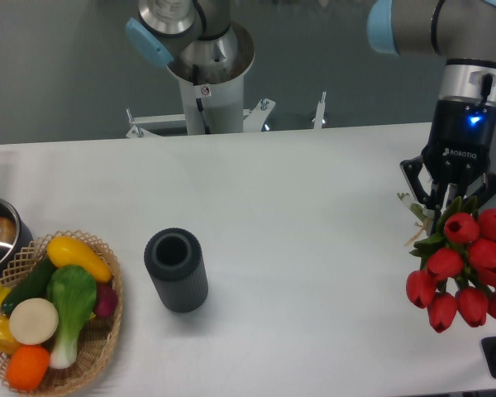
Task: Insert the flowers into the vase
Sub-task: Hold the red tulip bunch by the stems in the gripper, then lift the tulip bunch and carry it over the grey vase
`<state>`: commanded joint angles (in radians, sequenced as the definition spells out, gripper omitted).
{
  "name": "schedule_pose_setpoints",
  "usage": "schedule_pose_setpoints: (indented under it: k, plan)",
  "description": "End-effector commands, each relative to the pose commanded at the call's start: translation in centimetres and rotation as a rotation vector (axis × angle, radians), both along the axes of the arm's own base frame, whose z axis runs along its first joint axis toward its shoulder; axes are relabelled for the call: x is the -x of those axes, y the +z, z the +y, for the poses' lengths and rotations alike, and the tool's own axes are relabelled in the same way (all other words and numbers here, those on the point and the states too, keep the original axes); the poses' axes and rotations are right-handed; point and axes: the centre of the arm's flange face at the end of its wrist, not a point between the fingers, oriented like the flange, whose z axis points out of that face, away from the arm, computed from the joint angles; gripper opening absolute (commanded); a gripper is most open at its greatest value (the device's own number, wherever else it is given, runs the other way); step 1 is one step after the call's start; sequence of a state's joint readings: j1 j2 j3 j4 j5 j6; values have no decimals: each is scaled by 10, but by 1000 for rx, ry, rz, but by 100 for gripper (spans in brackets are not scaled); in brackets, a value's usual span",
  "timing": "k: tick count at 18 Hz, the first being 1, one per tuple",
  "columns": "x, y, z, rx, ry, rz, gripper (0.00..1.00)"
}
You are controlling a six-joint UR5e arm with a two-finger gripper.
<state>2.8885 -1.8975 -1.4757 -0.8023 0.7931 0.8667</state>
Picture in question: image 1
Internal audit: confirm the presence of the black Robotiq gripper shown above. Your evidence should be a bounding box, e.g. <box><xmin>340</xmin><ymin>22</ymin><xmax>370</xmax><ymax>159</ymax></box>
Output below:
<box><xmin>399</xmin><ymin>100</ymin><xmax>496</xmax><ymax>225</ymax></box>

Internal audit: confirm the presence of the red tulip bouquet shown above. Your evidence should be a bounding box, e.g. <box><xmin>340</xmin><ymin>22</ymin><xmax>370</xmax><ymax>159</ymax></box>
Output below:
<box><xmin>398</xmin><ymin>194</ymin><xmax>496</xmax><ymax>333</ymax></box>

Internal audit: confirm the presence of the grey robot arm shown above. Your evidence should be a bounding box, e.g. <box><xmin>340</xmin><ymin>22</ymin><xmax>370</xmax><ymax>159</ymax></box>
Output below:
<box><xmin>126</xmin><ymin>1</ymin><xmax>496</xmax><ymax>230</ymax></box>

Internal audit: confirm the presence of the dark grey ribbed vase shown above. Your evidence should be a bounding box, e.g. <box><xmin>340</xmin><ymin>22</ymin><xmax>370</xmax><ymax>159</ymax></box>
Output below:
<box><xmin>144</xmin><ymin>227</ymin><xmax>208</xmax><ymax>313</ymax></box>

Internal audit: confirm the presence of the purple red radish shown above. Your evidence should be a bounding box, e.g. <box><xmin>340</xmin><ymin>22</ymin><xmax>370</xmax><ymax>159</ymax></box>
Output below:
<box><xmin>93</xmin><ymin>284</ymin><xmax>118</xmax><ymax>318</ymax></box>

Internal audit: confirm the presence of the woven wicker basket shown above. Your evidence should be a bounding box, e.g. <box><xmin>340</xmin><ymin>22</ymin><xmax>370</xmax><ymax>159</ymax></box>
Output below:
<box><xmin>0</xmin><ymin>230</ymin><xmax>123</xmax><ymax>396</ymax></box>

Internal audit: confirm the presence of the green bok choy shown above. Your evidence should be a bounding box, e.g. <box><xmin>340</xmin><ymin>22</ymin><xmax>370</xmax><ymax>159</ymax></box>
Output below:
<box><xmin>46</xmin><ymin>265</ymin><xmax>97</xmax><ymax>370</ymax></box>

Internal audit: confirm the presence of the yellow squash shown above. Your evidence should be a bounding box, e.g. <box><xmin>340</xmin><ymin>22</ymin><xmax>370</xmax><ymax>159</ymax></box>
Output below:
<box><xmin>46</xmin><ymin>236</ymin><xmax>112</xmax><ymax>283</ymax></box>

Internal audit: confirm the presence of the dark green cucumber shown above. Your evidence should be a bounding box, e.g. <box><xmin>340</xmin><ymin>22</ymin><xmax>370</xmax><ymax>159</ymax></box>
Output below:
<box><xmin>0</xmin><ymin>256</ymin><xmax>57</xmax><ymax>316</ymax></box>

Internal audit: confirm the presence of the beige round radish slice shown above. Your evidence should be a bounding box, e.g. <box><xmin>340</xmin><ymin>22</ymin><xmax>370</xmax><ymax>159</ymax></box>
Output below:
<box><xmin>9</xmin><ymin>298</ymin><xmax>59</xmax><ymax>345</ymax></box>

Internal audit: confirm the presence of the orange fruit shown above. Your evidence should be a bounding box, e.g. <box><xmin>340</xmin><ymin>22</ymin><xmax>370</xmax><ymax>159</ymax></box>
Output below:
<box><xmin>6</xmin><ymin>345</ymin><xmax>50</xmax><ymax>391</ymax></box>

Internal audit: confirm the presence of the yellow bell pepper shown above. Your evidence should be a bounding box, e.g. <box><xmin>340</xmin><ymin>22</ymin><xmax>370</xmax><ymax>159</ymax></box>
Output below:
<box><xmin>0</xmin><ymin>314</ymin><xmax>21</xmax><ymax>356</ymax></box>

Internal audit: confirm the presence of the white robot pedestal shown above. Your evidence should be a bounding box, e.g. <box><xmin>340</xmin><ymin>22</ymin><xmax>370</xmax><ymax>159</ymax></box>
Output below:
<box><xmin>169</xmin><ymin>22</ymin><xmax>255</xmax><ymax>136</ymax></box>

